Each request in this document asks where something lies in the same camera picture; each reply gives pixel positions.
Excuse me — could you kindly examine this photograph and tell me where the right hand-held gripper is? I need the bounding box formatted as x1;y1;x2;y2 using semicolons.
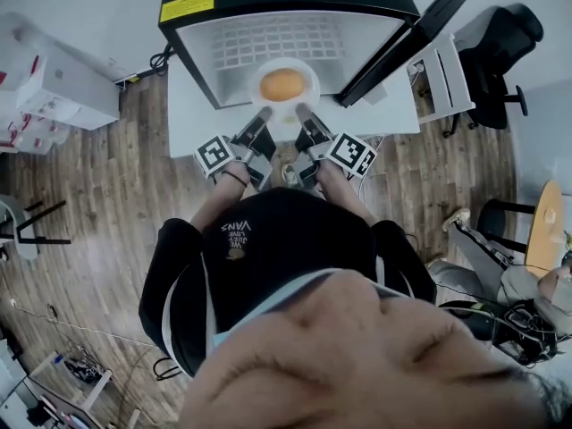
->
292;102;378;189

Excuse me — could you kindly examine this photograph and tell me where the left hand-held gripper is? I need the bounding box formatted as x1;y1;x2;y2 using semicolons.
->
193;106;277;191

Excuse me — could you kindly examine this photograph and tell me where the white round plate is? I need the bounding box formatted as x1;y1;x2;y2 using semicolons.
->
248;56;322;127

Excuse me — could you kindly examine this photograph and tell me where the orange bread bun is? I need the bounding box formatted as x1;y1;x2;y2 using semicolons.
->
258;67;306;103

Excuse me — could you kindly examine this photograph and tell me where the person's left forearm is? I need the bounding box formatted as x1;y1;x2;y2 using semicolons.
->
189;167;251;231

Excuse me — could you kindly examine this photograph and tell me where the person's right forearm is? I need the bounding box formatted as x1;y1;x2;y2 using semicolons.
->
315;163;376;227

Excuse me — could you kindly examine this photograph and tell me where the white table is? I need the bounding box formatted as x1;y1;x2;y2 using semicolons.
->
166;54;422;159

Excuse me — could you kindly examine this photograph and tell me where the person's black t-shirt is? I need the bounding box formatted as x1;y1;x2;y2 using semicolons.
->
138;187;438;377

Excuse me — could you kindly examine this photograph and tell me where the white cabinet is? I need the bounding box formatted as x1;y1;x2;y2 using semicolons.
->
15;42;122;131

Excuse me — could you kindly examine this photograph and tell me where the black office chair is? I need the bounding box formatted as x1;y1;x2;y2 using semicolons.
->
442;3;545;139

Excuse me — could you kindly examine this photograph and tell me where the black round table base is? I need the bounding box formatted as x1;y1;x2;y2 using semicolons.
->
476;198;537;255

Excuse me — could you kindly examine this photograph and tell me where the pack of clear bottles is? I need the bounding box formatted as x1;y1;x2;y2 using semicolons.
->
0;109;72;154

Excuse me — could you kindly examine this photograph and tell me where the clear water jug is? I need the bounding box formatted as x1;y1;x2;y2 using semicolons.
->
0;11;50;91

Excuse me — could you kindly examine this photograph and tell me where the round wooden table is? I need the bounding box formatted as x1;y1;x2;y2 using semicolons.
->
524;179;565;277

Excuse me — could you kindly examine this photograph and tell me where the person's face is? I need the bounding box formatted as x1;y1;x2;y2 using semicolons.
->
178;269;572;429

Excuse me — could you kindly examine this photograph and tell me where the white chair with black legs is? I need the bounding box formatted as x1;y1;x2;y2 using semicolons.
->
0;193;72;263

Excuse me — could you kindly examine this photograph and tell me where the grey desk with white legs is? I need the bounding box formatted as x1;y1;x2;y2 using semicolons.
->
0;350;115;429

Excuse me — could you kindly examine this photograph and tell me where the white wire fridge shelf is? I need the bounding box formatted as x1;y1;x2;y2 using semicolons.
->
209;15;348;71

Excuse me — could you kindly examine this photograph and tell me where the black coiled power cable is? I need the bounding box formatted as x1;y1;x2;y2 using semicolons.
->
149;42;175;78

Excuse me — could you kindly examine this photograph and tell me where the black cable loop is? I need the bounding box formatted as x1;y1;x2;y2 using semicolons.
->
152;356;184;382

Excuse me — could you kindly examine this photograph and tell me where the thin white floor cable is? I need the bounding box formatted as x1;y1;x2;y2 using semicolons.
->
8;299;157;350

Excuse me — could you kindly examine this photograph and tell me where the cable clutter on floor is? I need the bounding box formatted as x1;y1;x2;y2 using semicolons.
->
62;346;102;383

